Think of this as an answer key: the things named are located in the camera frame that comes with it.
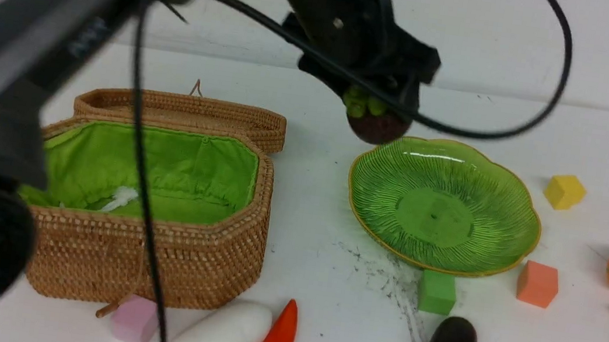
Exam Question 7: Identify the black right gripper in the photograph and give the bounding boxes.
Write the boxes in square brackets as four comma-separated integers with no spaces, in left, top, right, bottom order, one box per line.
[297,27,442,110]

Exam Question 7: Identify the dark purple mangosteen toy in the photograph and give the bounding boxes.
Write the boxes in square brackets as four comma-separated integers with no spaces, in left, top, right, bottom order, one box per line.
[342,85,412,145]

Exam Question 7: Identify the white radish toy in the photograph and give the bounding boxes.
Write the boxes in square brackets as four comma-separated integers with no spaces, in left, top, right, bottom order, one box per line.
[169,300,274,342]

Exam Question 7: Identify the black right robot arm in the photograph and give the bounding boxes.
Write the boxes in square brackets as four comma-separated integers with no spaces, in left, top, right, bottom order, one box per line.
[282,0,440,111]

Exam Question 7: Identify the green glass leaf plate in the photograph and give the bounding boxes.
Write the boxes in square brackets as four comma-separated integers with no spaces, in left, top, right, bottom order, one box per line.
[348,137,542,278]

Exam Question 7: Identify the yellow foam cube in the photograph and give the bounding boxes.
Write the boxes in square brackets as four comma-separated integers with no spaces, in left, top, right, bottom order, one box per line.
[543,174,587,210]

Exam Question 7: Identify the green fabric basket liner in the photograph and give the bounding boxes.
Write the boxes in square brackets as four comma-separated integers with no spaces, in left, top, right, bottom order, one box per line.
[21,122,260,225]

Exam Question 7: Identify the green foam cube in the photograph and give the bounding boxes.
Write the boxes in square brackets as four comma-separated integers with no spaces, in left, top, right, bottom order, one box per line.
[417,270,457,316]

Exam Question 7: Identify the orange foam cube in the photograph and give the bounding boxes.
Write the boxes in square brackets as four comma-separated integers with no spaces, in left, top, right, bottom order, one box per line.
[516,260,559,309]

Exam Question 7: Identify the woven rattan basket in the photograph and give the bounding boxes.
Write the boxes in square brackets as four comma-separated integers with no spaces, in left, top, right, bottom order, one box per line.
[27,116,274,310]

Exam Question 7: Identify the pink foam cube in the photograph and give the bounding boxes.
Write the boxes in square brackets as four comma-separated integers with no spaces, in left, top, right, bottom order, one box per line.
[110,295,158,342]

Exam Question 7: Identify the wooden basket toggle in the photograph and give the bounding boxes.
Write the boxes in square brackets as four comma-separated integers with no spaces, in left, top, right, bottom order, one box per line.
[95,301,121,319]

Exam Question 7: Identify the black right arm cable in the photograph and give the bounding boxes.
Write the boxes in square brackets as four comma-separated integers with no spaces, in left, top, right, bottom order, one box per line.
[72,0,580,151]

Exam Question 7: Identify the white liner drawstring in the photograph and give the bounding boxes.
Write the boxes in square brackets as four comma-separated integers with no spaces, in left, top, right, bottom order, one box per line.
[99,186,139,213]

